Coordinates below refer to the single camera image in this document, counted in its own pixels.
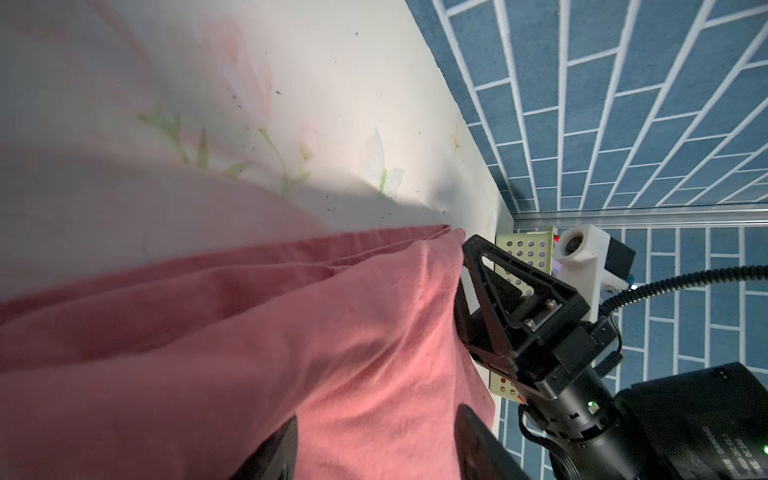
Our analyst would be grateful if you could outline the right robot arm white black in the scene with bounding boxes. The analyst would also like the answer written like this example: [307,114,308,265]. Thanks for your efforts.
[454,225,767,479]

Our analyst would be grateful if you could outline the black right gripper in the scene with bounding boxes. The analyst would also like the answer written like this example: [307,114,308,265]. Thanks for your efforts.
[453,235,619,402]

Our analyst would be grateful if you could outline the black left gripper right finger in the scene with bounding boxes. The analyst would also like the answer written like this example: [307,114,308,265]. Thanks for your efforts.
[454,404,528,480]

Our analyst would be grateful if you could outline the light green perforated plastic basket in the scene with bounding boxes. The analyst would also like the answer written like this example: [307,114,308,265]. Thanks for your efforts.
[487,227,557,403]

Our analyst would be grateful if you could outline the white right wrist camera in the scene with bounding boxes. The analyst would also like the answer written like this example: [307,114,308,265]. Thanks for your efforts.
[553,225,636,323]

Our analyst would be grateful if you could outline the pink t shirt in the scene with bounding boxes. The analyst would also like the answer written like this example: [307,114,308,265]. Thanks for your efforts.
[1,225,495,479]

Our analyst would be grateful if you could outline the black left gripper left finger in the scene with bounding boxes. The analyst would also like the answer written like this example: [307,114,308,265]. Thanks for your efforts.
[230,416,299,480]

